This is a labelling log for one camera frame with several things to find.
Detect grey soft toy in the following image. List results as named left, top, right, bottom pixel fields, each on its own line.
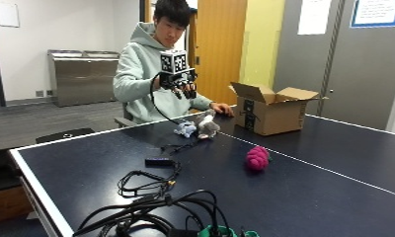
left=193, top=109, right=222, bottom=140

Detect open cardboard box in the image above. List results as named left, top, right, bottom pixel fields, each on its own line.
left=228, top=81, right=326, bottom=137

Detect white cube with black markers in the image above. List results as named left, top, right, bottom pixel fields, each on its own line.
left=157, top=49, right=189, bottom=75

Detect light blue soft toy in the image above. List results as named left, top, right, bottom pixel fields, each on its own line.
left=172, top=119, right=198, bottom=139

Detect the person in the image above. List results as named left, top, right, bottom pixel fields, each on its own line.
left=112, top=0, right=236, bottom=125

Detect orange wooden door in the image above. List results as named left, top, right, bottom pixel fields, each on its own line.
left=193, top=0, right=248, bottom=107

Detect pink raspberry soft toy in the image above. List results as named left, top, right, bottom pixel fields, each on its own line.
left=244, top=145, right=272, bottom=173

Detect grey chair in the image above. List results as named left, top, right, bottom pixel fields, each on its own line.
left=113, top=102, right=140, bottom=129

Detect small black hub box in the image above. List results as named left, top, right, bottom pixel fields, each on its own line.
left=144, top=156, right=176, bottom=167

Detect stainless steel waste bins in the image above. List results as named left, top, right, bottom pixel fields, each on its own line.
left=46, top=49, right=121, bottom=109

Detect black chair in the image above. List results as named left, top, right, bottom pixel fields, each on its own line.
left=34, top=127, right=96, bottom=145

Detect grey double door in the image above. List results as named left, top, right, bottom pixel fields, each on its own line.
left=272, top=0, right=395, bottom=131

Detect white paper sheet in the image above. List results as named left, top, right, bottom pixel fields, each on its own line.
left=296, top=0, right=334, bottom=37

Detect green plastic object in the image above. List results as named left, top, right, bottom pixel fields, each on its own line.
left=196, top=224, right=260, bottom=237

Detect blue framed poster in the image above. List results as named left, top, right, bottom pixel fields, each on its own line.
left=348, top=0, right=395, bottom=29

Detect brown wooden cabinet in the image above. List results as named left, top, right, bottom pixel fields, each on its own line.
left=0, top=185, right=34, bottom=226

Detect black glove cable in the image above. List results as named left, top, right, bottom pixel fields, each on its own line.
left=148, top=72, right=181, bottom=125

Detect thin black coiled cable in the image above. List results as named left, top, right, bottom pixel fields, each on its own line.
left=116, top=160, right=182, bottom=199

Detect bundle of thick black cables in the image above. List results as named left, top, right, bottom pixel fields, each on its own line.
left=70, top=189, right=234, bottom=237

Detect white wall board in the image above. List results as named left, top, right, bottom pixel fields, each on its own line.
left=0, top=0, right=21, bottom=29

